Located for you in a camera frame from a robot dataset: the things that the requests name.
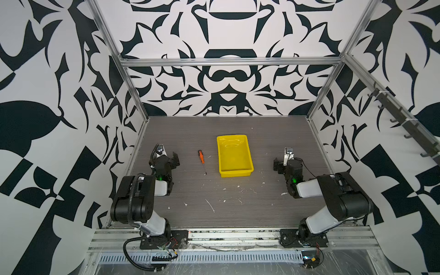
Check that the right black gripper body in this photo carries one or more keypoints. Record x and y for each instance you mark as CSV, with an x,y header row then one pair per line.
x,y
281,165

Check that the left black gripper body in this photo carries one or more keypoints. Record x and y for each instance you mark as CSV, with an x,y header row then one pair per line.
x,y
168,160

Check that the orange handled screwdriver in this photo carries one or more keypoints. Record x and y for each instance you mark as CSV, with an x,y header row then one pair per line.
x,y
202,160

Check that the yellow plastic bin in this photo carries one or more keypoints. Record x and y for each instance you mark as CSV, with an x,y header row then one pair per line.
x,y
234,156

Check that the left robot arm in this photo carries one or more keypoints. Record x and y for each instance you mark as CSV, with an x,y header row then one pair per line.
x,y
134,201

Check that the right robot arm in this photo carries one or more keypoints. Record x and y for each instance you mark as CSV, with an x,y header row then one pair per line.
x,y
344,201

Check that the small electronics board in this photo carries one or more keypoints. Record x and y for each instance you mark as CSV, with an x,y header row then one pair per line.
x,y
312,259

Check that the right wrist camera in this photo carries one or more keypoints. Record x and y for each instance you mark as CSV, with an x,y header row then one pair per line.
x,y
288,155

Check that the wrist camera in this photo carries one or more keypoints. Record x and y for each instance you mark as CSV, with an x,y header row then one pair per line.
x,y
288,155
158,151

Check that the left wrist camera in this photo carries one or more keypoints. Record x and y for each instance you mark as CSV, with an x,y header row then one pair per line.
x,y
158,151

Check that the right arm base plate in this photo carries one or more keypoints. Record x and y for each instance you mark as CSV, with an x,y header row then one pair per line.
x,y
298,238

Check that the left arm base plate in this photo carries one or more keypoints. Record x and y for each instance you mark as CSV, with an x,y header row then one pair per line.
x,y
173,239

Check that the slotted cable duct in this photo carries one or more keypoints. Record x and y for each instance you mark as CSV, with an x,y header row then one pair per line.
x,y
215,257

